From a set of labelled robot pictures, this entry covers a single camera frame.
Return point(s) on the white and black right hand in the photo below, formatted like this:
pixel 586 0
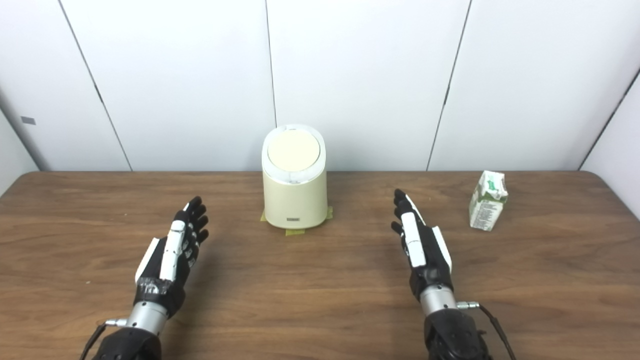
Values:
pixel 422 250

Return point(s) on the white and black left hand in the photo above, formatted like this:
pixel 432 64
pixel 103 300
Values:
pixel 170 250

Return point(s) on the white and green milk carton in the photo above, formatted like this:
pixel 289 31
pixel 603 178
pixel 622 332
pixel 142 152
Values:
pixel 487 202

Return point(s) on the cream-colored round bin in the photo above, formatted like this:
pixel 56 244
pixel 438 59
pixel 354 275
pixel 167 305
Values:
pixel 295 200

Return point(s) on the cream round bin lid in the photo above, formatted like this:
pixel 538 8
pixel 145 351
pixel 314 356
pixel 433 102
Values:
pixel 293 148

